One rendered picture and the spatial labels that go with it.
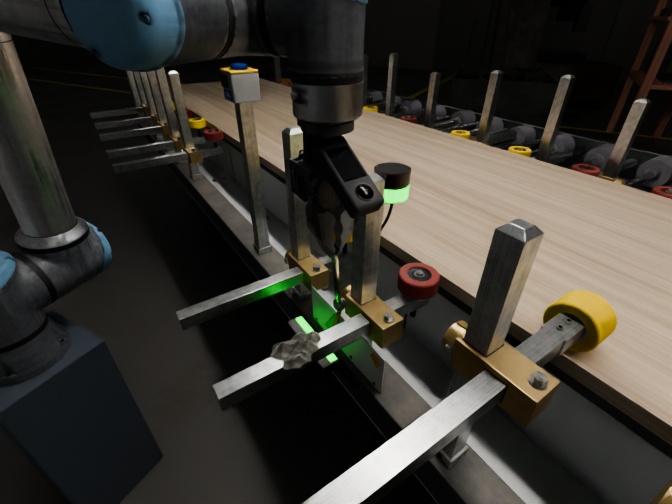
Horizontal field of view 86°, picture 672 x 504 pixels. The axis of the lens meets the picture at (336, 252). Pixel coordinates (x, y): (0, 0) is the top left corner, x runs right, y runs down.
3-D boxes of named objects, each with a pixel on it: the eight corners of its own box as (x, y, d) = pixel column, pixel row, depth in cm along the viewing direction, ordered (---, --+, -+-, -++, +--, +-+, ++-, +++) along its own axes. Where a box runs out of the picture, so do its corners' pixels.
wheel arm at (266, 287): (184, 334, 73) (179, 319, 71) (179, 324, 76) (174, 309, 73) (354, 265, 94) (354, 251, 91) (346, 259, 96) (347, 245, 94)
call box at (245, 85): (235, 107, 86) (229, 71, 81) (225, 102, 91) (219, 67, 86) (262, 103, 89) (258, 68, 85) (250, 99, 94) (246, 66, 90)
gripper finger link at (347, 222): (334, 237, 63) (333, 188, 57) (354, 253, 59) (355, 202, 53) (319, 243, 61) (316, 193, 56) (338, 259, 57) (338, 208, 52)
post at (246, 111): (259, 256, 112) (237, 102, 87) (253, 248, 115) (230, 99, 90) (272, 251, 114) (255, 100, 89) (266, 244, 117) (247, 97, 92)
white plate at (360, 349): (379, 394, 71) (383, 361, 65) (312, 318, 89) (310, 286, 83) (381, 393, 71) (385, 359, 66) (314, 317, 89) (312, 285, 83)
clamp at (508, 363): (521, 431, 42) (534, 405, 39) (435, 355, 51) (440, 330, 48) (550, 404, 45) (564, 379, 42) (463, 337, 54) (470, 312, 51)
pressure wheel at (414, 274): (412, 334, 71) (419, 290, 65) (385, 311, 77) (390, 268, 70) (440, 318, 75) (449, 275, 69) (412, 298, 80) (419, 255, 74)
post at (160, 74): (180, 169, 182) (154, 63, 156) (179, 167, 185) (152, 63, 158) (187, 168, 184) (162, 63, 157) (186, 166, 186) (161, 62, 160)
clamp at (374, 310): (381, 349, 65) (383, 329, 62) (339, 307, 74) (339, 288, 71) (404, 336, 68) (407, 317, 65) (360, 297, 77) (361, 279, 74)
